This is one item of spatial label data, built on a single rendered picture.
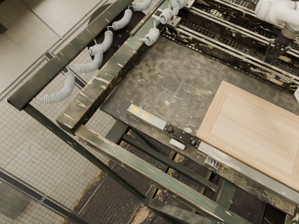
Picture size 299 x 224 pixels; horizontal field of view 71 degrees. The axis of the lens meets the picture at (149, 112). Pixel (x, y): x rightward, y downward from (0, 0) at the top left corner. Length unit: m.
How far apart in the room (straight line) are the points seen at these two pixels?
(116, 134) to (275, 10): 0.99
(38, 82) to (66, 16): 4.68
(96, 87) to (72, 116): 0.20
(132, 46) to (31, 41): 4.64
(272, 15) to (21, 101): 1.46
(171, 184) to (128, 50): 0.79
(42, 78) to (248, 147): 1.32
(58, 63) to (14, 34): 4.30
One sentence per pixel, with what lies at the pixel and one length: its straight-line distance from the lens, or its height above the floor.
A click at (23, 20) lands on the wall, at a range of 6.00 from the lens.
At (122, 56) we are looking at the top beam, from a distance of 1.28.
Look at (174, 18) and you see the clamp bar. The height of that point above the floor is 1.81.
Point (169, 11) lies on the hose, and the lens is 1.42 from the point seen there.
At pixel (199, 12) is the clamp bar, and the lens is 1.74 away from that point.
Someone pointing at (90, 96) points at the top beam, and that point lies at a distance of 1.13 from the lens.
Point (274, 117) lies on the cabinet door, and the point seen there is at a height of 1.07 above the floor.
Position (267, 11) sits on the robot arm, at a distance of 1.27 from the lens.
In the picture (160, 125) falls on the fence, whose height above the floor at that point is 1.53.
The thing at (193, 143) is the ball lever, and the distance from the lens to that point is 0.98.
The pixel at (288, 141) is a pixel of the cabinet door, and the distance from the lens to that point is 1.39.
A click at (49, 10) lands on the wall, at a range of 6.14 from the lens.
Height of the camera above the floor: 1.99
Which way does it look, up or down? 20 degrees down
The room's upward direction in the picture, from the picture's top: 46 degrees counter-clockwise
